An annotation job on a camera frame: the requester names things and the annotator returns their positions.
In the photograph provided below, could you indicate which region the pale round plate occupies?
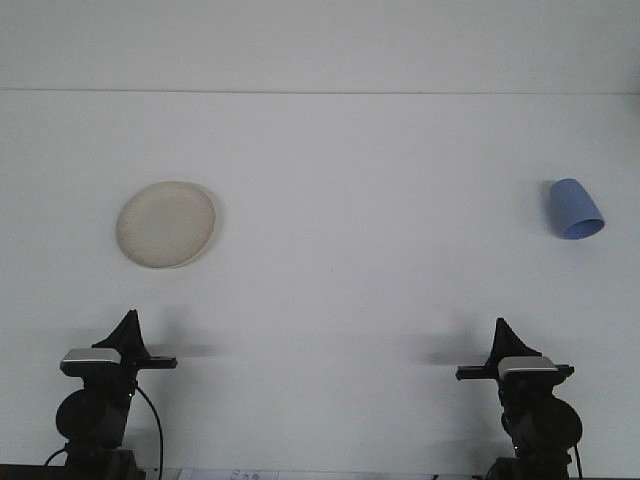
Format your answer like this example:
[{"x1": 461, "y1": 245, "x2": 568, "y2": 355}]
[{"x1": 115, "y1": 180, "x2": 220, "y2": 271}]

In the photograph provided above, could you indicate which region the pale blue cup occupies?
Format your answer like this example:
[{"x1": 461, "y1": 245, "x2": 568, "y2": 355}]
[{"x1": 548, "y1": 177, "x2": 607, "y2": 242}]

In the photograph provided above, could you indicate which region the long black arm cable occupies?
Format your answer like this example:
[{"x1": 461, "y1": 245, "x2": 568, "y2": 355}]
[{"x1": 133, "y1": 384, "x2": 165, "y2": 474}]

